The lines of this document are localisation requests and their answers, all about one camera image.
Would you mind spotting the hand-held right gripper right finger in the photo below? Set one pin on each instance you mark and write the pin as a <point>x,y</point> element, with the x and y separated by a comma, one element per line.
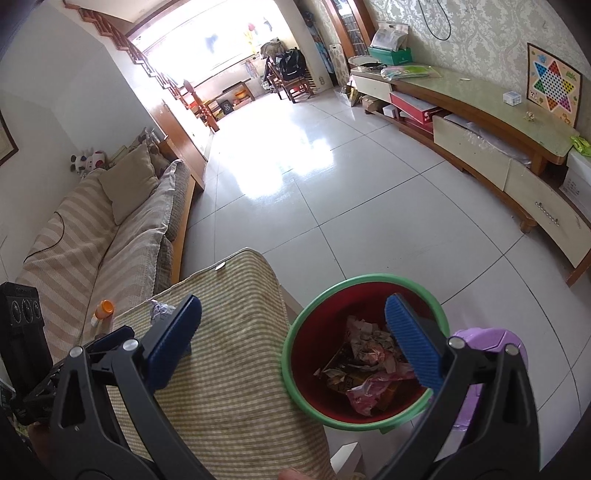
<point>413,346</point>

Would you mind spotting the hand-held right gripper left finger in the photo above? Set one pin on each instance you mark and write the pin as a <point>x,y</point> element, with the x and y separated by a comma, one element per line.
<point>173,341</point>

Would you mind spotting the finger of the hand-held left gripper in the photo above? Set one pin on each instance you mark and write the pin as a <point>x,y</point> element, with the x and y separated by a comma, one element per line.
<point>104,341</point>

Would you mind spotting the green and red bin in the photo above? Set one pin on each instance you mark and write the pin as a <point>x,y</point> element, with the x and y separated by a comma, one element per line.
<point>323,332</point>

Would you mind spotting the person's right hand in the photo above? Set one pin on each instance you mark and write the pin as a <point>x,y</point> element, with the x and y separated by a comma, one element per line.
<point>295,474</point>

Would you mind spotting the orange bottle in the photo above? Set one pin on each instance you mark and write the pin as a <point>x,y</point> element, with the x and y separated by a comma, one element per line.
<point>105,310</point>

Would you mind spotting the crumpled paper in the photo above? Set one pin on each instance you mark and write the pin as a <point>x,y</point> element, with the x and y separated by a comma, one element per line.
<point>162,310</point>

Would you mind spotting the pile of crumpled wrappers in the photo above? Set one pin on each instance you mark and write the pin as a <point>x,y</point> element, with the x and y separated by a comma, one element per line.
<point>369,369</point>

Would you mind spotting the striped table cloth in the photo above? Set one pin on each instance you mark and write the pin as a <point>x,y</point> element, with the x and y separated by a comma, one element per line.
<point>231,369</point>

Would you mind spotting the purple plastic stool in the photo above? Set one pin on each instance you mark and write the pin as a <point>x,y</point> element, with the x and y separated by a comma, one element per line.
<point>485,339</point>

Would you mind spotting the sofa with striped cover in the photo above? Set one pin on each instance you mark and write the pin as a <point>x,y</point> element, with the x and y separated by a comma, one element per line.
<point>83,240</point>

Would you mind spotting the beige pillow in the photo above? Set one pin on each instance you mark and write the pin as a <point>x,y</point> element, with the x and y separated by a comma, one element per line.
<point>129,184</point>

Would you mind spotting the black and white plush cow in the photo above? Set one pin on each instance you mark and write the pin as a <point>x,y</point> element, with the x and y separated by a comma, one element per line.
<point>81,162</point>

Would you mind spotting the pink plush toy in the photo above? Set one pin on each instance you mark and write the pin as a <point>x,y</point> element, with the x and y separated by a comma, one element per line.
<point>99,159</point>

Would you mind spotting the patterned pillow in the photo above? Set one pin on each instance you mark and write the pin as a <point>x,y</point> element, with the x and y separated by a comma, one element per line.
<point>159,159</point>

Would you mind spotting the wooden television cabinet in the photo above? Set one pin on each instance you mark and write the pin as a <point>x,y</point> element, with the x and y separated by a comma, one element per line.
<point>471,143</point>

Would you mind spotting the framed picture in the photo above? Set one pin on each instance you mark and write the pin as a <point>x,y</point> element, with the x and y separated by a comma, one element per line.
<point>5,138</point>

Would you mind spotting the white cardboard box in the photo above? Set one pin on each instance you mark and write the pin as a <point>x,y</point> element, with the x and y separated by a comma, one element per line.
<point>577,180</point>

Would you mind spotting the red box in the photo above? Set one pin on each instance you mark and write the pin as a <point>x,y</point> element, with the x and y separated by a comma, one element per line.
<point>411,106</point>

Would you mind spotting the wooden stair railing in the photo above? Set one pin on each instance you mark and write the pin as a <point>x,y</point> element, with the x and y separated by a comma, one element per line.
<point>175,92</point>

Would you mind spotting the green toy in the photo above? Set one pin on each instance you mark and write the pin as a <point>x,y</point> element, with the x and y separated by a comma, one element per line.
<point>581,145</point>

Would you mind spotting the small white box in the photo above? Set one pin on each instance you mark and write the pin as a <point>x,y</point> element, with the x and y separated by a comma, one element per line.
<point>512,97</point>

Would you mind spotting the green plastic bag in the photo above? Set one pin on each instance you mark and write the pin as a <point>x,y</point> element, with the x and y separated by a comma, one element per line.
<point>406,71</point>

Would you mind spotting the wooden chairs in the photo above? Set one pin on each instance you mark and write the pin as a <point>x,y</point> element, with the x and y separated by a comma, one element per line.
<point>291,87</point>

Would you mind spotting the round shallow pan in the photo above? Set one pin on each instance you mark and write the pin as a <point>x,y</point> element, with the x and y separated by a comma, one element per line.
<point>364,63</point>

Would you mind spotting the white leaning board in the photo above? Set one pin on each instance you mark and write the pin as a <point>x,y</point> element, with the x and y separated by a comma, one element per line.
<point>337,64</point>

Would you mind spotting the green box with papers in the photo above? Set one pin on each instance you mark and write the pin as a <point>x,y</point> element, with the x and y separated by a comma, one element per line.
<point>390,53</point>

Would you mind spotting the star checkers board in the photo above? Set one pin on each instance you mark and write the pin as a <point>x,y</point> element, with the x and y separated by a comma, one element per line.
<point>551,85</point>

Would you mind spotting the black backpack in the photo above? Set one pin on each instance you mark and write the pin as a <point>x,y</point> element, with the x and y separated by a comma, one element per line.
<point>290,64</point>

